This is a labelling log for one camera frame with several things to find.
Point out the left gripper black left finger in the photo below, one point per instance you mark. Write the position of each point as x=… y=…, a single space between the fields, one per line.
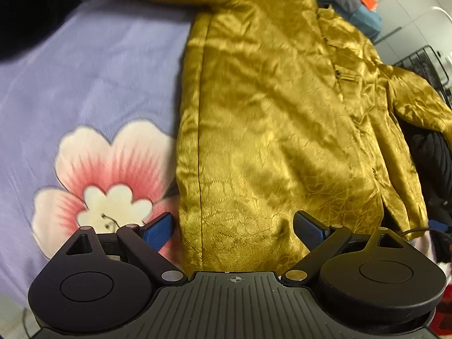
x=142 y=246

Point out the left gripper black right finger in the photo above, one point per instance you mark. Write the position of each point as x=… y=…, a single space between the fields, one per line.
x=323 y=243

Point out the golden satin jacket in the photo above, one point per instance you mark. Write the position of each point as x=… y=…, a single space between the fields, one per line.
x=286 y=106

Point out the black fuzzy garment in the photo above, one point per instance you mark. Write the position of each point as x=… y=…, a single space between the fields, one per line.
x=432 y=159

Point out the purple floral bed sheet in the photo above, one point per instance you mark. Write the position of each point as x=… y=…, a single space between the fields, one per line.
x=89 y=120

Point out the orange cloth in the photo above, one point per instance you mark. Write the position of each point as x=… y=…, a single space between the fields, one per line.
x=371 y=5

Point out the white curved floor lamp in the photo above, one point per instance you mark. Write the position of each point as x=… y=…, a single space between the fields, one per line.
x=439 y=9

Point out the dark navy blanket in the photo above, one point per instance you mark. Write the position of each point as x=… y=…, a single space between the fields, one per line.
x=26 y=22

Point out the black wire rack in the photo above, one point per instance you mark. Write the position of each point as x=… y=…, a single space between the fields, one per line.
x=426 y=63

